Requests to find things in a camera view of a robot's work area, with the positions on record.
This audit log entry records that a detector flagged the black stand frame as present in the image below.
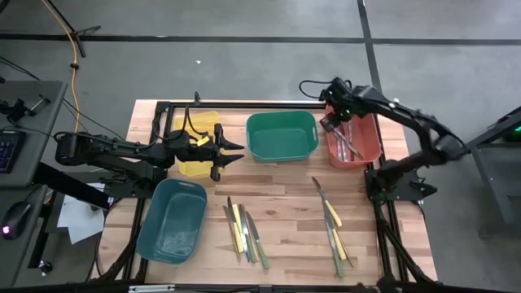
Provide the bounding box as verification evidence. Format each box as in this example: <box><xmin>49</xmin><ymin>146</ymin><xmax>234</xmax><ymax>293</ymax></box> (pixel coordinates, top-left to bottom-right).
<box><xmin>27</xmin><ymin>161</ymin><xmax>113</xmax><ymax>274</ymax></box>

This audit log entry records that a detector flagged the grey metal table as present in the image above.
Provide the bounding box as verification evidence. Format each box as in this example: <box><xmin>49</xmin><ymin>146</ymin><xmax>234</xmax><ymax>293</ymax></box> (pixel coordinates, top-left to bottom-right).
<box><xmin>447</xmin><ymin>104</ymin><xmax>521</xmax><ymax>225</ymax></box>

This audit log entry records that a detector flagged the orange plastic bin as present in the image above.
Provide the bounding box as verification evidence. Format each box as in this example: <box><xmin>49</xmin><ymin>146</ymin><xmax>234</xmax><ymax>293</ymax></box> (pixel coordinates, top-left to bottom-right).
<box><xmin>324</xmin><ymin>103</ymin><xmax>383</xmax><ymax>169</ymax></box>

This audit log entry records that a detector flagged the black computer mouse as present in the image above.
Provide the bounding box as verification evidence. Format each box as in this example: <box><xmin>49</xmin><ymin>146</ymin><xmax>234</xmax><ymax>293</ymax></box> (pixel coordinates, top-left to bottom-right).
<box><xmin>1</xmin><ymin>201</ymin><xmax>33</xmax><ymax>240</ymax></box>

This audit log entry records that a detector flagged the green plastic bin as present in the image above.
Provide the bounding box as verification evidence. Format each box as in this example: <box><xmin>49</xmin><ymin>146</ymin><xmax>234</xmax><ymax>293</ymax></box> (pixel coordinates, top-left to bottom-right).
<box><xmin>245</xmin><ymin>110</ymin><xmax>320</xmax><ymax>164</ymax></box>

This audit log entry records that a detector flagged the green handle knife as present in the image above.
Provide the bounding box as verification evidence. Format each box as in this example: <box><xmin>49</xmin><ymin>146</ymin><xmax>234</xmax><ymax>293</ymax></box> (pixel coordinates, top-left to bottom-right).
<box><xmin>237</xmin><ymin>203</ymin><xmax>258</xmax><ymax>265</ymax></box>
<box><xmin>244</xmin><ymin>210</ymin><xmax>271</xmax><ymax>271</ymax></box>
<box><xmin>324</xmin><ymin>211</ymin><xmax>345</xmax><ymax>278</ymax></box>

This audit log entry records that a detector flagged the black desk device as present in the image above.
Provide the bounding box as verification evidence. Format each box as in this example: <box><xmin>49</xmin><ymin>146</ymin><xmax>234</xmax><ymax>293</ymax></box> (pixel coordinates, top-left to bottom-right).
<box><xmin>0</xmin><ymin>94</ymin><xmax>52</xmax><ymax>123</ymax></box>

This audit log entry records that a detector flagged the blue plastic bin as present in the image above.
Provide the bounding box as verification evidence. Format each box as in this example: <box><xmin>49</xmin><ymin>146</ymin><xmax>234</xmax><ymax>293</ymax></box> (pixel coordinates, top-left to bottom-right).
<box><xmin>136</xmin><ymin>177</ymin><xmax>208</xmax><ymax>265</ymax></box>

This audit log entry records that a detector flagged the black keyboard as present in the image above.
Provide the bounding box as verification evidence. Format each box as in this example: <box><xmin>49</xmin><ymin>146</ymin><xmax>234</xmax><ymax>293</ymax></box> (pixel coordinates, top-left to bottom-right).
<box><xmin>0</xmin><ymin>129</ymin><xmax>26</xmax><ymax>175</ymax></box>

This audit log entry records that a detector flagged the yellow extension cable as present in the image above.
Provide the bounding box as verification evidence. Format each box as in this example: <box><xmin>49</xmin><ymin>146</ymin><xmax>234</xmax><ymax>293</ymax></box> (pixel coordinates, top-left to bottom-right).
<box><xmin>40</xmin><ymin>0</ymin><xmax>81</xmax><ymax>103</ymax></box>

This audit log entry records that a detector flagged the yellow plastic bin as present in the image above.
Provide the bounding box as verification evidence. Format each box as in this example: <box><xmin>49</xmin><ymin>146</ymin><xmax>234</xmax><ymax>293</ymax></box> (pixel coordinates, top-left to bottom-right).
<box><xmin>173</xmin><ymin>110</ymin><xmax>223</xmax><ymax>179</ymax></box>

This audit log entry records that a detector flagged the grey desk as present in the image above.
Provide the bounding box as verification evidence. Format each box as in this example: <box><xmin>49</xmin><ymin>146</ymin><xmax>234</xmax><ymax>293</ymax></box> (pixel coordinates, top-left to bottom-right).
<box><xmin>0</xmin><ymin>185</ymin><xmax>50</xmax><ymax>288</ymax></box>
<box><xmin>0</xmin><ymin>80</ymin><xmax>69</xmax><ymax>189</ymax></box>

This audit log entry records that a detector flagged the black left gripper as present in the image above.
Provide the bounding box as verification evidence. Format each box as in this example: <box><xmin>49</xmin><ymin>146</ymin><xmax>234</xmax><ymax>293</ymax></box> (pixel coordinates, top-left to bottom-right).
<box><xmin>173</xmin><ymin>123</ymin><xmax>246</xmax><ymax>183</ymax></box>

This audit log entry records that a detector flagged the black tripod stand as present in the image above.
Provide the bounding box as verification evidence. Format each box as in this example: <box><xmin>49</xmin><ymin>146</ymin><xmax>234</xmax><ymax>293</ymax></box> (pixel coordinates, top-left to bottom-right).
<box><xmin>0</xmin><ymin>0</ymin><xmax>102</xmax><ymax>59</ymax></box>

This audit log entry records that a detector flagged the white paper sheet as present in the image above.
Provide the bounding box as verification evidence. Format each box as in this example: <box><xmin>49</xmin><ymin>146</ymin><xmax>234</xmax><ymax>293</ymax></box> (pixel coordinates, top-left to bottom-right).
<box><xmin>56</xmin><ymin>182</ymin><xmax>107</xmax><ymax>245</ymax></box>

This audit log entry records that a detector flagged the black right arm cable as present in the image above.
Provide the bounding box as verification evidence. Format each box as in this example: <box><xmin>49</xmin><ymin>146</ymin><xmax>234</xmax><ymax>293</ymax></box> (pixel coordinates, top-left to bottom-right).
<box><xmin>299</xmin><ymin>79</ymin><xmax>331</xmax><ymax>101</ymax></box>

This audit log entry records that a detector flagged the silver metal bracket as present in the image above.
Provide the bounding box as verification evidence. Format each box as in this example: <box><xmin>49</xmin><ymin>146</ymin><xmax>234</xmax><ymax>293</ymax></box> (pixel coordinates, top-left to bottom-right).
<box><xmin>128</xmin><ymin>284</ymin><xmax>176</xmax><ymax>293</ymax></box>

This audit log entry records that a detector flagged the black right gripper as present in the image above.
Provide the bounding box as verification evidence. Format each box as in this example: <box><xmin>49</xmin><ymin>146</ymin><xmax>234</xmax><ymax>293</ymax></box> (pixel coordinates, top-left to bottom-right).
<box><xmin>318</xmin><ymin>77</ymin><xmax>370</xmax><ymax>133</ymax></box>

